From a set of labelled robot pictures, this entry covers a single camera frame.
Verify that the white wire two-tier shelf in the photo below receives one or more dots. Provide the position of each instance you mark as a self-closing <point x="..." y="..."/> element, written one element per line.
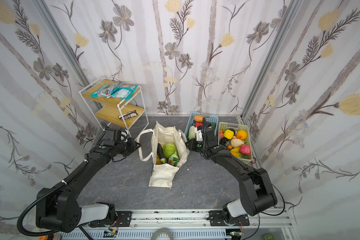
<point x="107" y="110"/>

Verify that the red teal snack packet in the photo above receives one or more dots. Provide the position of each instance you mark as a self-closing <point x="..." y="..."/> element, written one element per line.
<point x="106" y="90"/>

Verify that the green snack packet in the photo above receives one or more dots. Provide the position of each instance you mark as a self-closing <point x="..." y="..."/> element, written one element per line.
<point x="174" y="159"/>

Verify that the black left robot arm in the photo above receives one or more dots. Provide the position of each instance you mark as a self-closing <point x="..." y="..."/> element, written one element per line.
<point x="56" y="209"/>

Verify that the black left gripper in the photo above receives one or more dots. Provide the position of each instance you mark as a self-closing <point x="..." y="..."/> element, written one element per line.
<point x="129" y="144"/>

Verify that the blue plastic vegetable basket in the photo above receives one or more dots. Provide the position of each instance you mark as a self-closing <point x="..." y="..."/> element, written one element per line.
<point x="211" y="119"/>

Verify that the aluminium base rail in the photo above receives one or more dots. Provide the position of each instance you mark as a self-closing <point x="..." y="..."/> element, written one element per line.
<point x="204" y="224"/>

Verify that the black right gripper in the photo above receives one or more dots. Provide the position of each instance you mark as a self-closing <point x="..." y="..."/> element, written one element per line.
<point x="208" y="135"/>

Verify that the cream canvas grocery bag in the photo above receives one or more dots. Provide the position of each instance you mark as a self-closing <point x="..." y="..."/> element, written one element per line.
<point x="162" y="175"/>

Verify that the beige pear toy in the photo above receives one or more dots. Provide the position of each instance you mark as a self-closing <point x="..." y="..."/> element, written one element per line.
<point x="236" y="143"/>

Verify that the brown potato toy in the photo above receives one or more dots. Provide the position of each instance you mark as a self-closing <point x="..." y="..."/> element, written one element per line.
<point x="198" y="118"/>

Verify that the yellow citron toy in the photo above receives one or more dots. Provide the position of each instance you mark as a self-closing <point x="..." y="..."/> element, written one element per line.
<point x="228" y="134"/>

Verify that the green cabbage toy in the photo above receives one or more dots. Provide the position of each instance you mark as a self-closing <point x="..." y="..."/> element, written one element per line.
<point x="169" y="149"/>

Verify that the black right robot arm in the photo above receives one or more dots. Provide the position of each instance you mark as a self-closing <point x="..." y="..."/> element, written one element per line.
<point x="257" y="193"/>

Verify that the dark brown candy bar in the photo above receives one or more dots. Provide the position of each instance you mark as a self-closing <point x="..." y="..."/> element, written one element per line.
<point x="128" y="115"/>

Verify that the orange fruit toy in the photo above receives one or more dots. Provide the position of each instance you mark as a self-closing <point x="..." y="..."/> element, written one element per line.
<point x="241" y="134"/>

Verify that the green plastic fruit basket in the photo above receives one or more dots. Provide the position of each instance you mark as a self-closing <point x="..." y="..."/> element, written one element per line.
<point x="247" y="159"/>

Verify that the black grape bunch toy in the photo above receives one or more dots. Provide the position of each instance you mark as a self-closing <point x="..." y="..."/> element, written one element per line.
<point x="223" y="141"/>

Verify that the white radish toy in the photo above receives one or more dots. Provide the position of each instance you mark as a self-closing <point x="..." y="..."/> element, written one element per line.
<point x="192" y="133"/>

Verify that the pink dragon fruit toy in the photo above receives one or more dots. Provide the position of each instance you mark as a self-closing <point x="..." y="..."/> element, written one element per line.
<point x="245" y="149"/>

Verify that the red bell pepper toy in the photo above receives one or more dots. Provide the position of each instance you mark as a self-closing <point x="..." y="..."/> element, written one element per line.
<point x="198" y="124"/>

